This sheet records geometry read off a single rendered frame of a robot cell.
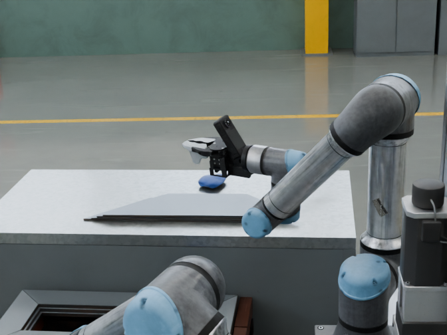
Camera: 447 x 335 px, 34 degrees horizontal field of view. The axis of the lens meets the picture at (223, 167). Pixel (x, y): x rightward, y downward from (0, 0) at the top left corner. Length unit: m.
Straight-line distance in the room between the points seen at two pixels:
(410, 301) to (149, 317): 0.54
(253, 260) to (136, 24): 8.35
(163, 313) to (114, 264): 1.37
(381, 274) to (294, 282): 0.76
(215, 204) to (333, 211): 0.41
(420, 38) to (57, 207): 7.71
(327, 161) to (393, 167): 0.18
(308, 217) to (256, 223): 0.76
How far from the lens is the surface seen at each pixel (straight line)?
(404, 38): 9.92
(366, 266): 1.75
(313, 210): 2.57
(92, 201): 2.75
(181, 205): 2.59
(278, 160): 1.86
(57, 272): 2.60
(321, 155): 1.65
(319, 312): 2.51
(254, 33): 10.41
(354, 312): 1.75
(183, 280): 1.22
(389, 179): 1.76
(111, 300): 2.49
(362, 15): 9.80
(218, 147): 1.94
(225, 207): 2.55
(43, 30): 10.93
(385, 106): 1.61
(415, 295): 1.47
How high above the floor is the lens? 2.09
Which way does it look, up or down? 20 degrees down
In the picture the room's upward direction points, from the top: 3 degrees counter-clockwise
